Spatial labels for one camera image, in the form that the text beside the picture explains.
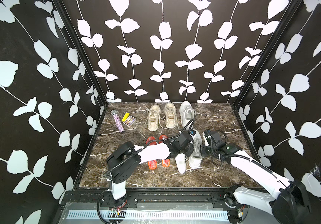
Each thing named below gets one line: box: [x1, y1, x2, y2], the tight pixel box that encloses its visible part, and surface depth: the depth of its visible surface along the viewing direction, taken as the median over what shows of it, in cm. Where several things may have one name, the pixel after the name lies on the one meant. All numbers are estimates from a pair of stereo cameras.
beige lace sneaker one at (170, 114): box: [164, 102, 177, 129], surface depth 106 cm
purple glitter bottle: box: [111, 109, 125, 134], surface depth 106 cm
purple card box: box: [122, 115, 137, 127], surface depth 109 cm
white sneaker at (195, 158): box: [188, 129, 203, 169], surface depth 82 cm
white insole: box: [174, 153, 186, 175], surface depth 89 cm
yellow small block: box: [121, 112, 131, 122], surface depth 113 cm
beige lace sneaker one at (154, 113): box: [147, 104, 161, 132], surface depth 105 cm
